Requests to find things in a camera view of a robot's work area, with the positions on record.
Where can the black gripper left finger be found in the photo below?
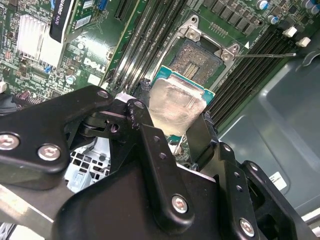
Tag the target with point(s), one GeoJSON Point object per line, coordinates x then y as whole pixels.
{"type": "Point", "coordinates": [37, 120]}

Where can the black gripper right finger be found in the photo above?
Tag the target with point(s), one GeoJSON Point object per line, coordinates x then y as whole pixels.
{"type": "Point", "coordinates": [232, 200]}

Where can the silver topped CPU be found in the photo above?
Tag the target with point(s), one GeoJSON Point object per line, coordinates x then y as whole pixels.
{"type": "Point", "coordinates": [175, 100]}

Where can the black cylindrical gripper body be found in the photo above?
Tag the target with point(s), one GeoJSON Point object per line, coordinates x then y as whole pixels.
{"type": "Point", "coordinates": [112, 212]}

